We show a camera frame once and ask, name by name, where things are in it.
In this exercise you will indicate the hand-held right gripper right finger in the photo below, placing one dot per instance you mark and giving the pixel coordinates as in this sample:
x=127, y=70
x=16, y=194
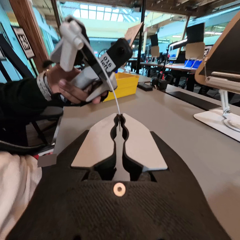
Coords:
x=144, y=150

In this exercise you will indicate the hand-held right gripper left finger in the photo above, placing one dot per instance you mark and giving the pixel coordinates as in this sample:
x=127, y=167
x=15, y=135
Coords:
x=95, y=148

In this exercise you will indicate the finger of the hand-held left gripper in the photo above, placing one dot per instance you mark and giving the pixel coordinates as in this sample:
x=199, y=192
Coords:
x=83, y=30
x=56, y=53

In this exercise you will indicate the yellow plastic bin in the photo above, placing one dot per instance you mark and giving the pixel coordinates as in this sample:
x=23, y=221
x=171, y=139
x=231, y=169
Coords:
x=127, y=84

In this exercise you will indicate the person's left forearm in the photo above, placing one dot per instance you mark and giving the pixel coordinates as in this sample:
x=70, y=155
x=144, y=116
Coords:
x=18, y=105

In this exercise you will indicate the grey desk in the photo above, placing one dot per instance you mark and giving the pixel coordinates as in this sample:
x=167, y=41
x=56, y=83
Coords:
x=178, y=131

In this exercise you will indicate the person's left hand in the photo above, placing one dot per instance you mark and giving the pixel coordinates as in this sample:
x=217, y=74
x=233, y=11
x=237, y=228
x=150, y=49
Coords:
x=65, y=84

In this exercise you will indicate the black pole stand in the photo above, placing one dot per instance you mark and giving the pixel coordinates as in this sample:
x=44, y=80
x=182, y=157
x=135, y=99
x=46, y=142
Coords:
x=141, y=37

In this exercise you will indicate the framed marker sign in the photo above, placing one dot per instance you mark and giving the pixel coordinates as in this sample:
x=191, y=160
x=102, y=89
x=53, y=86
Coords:
x=11, y=61
x=23, y=42

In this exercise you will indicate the black monitor with white stand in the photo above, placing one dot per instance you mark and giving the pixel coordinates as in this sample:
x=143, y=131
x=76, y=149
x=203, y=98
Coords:
x=154, y=40
x=225, y=56
x=195, y=33

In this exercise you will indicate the black flat device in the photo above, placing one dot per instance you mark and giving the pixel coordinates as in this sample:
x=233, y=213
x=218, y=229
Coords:
x=145, y=86

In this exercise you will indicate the black office chair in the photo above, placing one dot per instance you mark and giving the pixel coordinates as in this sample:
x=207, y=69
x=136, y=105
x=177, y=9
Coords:
x=48, y=112

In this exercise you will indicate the blue plastic bin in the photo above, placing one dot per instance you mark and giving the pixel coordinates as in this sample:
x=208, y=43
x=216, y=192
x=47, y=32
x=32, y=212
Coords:
x=193, y=64

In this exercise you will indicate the dark green jacket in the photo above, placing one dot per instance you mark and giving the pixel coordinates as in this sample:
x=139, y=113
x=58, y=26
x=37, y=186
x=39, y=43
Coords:
x=18, y=148

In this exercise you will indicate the white garment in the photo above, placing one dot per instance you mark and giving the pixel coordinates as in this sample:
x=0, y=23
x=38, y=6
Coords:
x=15, y=187

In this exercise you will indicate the wooden post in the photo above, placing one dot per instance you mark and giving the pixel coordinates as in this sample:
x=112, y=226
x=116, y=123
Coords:
x=28, y=28

